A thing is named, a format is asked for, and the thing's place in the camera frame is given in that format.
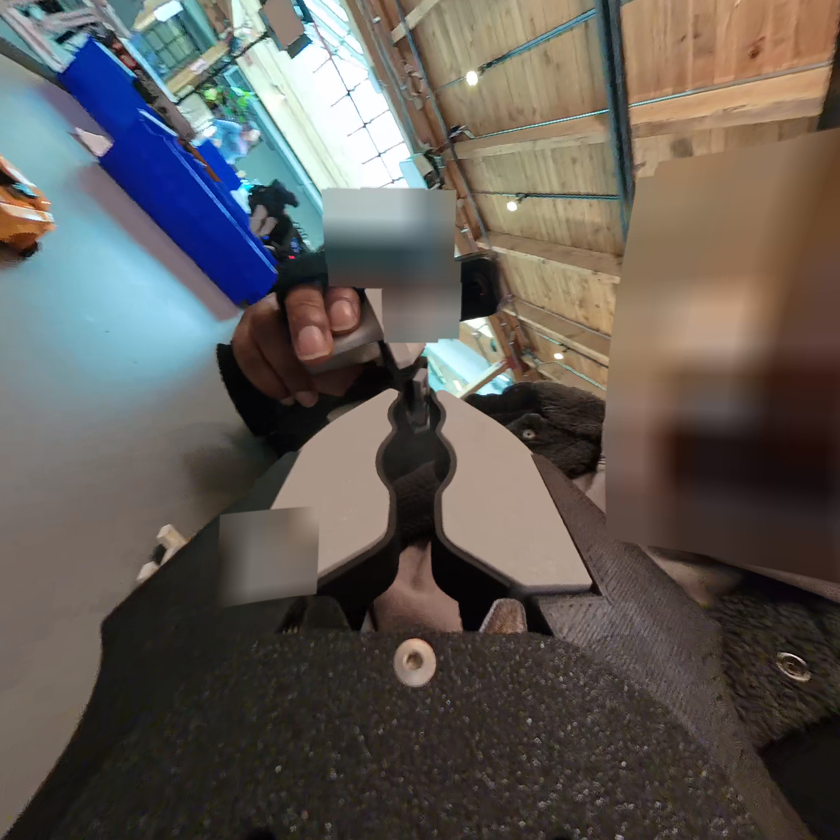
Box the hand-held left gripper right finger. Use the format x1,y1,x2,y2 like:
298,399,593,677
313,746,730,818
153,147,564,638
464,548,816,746
432,390,595,631

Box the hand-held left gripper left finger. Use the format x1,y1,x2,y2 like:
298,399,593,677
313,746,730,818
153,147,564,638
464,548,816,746
271,388,403,631

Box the blue plastic bin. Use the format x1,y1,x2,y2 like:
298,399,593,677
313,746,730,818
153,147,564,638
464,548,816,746
98,112,280,306
58,36,155,135

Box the orange white grey lego assembly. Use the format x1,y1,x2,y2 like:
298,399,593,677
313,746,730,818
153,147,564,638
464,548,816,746
136,525,189,581

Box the red black lego chassis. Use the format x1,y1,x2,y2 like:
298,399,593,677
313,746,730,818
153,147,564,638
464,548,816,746
0,157,56,253

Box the person's right hand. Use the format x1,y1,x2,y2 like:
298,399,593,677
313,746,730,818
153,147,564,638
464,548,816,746
231,287,363,409

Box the heap of black bags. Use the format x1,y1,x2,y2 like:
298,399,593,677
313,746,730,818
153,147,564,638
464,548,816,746
248,178,312,257

